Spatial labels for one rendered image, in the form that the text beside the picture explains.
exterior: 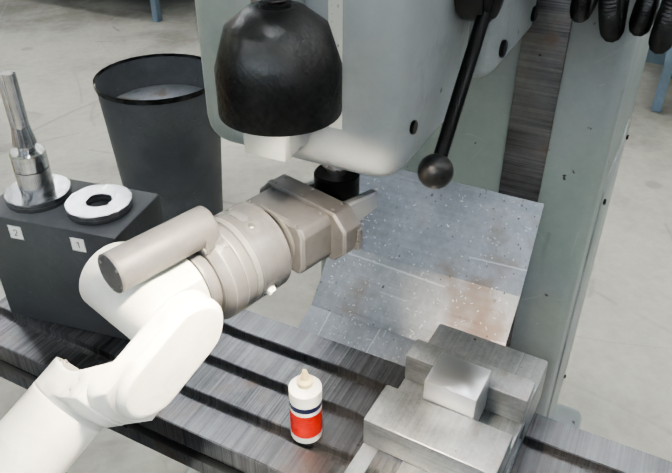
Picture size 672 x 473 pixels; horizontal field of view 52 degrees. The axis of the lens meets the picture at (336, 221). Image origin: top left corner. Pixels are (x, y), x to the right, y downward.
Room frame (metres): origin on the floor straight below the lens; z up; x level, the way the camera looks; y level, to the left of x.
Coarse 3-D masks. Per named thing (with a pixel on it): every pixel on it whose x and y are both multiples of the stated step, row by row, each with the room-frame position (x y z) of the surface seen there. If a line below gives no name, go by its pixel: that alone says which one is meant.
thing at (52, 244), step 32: (64, 192) 0.83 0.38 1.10; (96, 192) 0.83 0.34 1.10; (128, 192) 0.83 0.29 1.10; (0, 224) 0.79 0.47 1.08; (32, 224) 0.78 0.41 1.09; (64, 224) 0.77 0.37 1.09; (96, 224) 0.77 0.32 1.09; (128, 224) 0.77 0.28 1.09; (0, 256) 0.80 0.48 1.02; (32, 256) 0.78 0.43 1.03; (64, 256) 0.76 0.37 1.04; (32, 288) 0.78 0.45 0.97; (64, 288) 0.77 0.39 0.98; (64, 320) 0.77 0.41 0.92; (96, 320) 0.76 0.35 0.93
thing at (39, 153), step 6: (36, 144) 0.86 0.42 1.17; (12, 150) 0.84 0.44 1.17; (36, 150) 0.84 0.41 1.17; (42, 150) 0.84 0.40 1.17; (12, 156) 0.82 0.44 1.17; (18, 156) 0.82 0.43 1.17; (24, 156) 0.82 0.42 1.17; (30, 156) 0.82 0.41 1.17; (36, 156) 0.83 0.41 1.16; (42, 156) 0.83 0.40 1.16; (18, 162) 0.82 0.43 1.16; (24, 162) 0.82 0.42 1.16; (30, 162) 0.82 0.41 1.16
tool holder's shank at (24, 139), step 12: (0, 72) 0.84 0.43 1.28; (12, 72) 0.84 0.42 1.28; (0, 84) 0.83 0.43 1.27; (12, 84) 0.83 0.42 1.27; (12, 96) 0.83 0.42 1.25; (12, 108) 0.83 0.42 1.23; (24, 108) 0.84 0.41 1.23; (12, 120) 0.83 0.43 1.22; (24, 120) 0.84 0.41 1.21; (12, 132) 0.83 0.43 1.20; (24, 132) 0.83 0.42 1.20; (12, 144) 0.83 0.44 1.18; (24, 144) 0.83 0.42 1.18
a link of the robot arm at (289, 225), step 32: (288, 192) 0.58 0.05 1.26; (320, 192) 0.58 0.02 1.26; (224, 224) 0.50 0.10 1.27; (256, 224) 0.51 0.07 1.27; (288, 224) 0.53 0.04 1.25; (320, 224) 0.53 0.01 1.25; (352, 224) 0.54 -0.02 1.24; (256, 256) 0.48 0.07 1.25; (288, 256) 0.50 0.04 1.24; (320, 256) 0.53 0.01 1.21
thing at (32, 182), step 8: (40, 160) 0.83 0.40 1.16; (16, 168) 0.82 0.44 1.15; (24, 168) 0.82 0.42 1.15; (32, 168) 0.82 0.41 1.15; (40, 168) 0.83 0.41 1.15; (48, 168) 0.84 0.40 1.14; (16, 176) 0.82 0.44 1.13; (24, 176) 0.82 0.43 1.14; (32, 176) 0.82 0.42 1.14; (40, 176) 0.83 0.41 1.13; (48, 176) 0.84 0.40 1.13; (24, 184) 0.82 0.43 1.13; (32, 184) 0.82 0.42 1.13; (40, 184) 0.82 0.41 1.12; (48, 184) 0.83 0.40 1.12; (24, 192) 0.82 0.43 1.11; (32, 192) 0.82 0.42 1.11; (40, 192) 0.82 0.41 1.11; (48, 192) 0.83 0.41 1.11
